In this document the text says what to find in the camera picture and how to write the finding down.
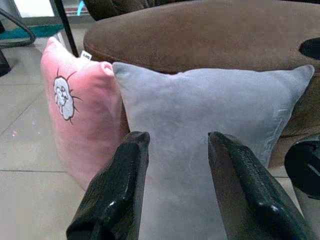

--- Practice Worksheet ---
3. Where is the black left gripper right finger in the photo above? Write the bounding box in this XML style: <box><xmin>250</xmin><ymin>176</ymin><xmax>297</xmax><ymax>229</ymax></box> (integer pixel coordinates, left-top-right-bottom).
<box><xmin>207</xmin><ymin>131</ymin><xmax>318</xmax><ymax>240</ymax></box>

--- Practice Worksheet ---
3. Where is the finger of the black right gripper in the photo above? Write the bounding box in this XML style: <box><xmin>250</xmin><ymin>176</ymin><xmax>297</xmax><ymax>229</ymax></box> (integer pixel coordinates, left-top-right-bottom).
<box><xmin>298</xmin><ymin>36</ymin><xmax>320</xmax><ymax>61</ymax></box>
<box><xmin>284</xmin><ymin>139</ymin><xmax>320</xmax><ymax>200</ymax></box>

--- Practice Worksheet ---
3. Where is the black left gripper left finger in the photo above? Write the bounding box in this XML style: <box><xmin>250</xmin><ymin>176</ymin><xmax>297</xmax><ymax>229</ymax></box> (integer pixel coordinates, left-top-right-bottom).
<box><xmin>66</xmin><ymin>130</ymin><xmax>151</xmax><ymax>240</ymax></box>

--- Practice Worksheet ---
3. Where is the pink pillow with white print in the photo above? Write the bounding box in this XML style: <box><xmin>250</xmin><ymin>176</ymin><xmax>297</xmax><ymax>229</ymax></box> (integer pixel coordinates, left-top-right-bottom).
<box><xmin>39</xmin><ymin>36</ymin><xmax>130</xmax><ymax>191</ymax></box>

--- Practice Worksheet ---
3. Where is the grey velvet pillow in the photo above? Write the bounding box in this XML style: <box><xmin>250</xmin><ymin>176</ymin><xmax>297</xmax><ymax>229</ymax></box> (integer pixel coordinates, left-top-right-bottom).
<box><xmin>112</xmin><ymin>61</ymin><xmax>315</xmax><ymax>240</ymax></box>

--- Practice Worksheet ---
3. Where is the brown suede sofa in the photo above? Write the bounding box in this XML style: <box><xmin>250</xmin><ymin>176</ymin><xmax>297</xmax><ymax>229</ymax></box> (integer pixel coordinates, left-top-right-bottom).
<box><xmin>83</xmin><ymin>0</ymin><xmax>320</xmax><ymax>169</ymax></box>

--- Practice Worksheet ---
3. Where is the teal floor mat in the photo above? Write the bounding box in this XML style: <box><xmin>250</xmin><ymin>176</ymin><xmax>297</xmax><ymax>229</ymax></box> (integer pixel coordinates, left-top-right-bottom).
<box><xmin>0</xmin><ymin>24</ymin><xmax>64</xmax><ymax>41</ymax></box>

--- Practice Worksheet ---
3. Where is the black metal table leg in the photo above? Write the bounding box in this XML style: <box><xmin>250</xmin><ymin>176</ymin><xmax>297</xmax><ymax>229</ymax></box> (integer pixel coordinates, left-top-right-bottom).
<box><xmin>54</xmin><ymin>0</ymin><xmax>80</xmax><ymax>58</ymax></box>

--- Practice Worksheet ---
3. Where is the black curved chair base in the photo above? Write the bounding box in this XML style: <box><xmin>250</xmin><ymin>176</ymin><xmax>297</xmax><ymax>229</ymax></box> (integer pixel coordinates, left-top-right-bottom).
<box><xmin>0</xmin><ymin>7</ymin><xmax>37</xmax><ymax>50</ymax></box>

